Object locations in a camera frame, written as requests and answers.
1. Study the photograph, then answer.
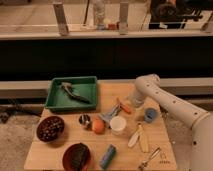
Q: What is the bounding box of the orange carrot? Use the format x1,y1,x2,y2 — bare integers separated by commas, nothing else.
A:
117,98,131,114

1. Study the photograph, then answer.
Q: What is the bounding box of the green plastic tray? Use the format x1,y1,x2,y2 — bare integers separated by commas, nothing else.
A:
45,76,98,112

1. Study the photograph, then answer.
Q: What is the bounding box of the blue small cup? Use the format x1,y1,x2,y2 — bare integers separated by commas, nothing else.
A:
144,108,157,123

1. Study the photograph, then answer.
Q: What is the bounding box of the dark bowl of beads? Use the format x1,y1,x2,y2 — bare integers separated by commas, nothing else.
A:
36,116,65,142

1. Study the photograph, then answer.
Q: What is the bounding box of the wooden board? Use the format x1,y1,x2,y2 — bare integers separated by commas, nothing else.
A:
23,82,178,171

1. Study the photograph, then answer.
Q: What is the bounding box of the orange ball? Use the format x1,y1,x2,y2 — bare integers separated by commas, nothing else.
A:
92,119,105,134

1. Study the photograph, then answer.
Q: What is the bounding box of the red bowl with dark item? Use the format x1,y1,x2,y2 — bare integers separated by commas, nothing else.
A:
62,143,91,171

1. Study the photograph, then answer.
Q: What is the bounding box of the blue-grey handled tool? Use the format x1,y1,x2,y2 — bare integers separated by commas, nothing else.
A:
99,104,121,124

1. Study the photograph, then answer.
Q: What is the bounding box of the dark tool in tray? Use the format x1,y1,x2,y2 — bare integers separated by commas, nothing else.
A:
61,82,90,104

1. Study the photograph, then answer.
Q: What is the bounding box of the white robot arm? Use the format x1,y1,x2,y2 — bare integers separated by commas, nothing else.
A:
130,74,213,171

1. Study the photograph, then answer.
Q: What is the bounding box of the white paper cup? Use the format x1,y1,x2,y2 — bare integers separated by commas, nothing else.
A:
109,116,127,135

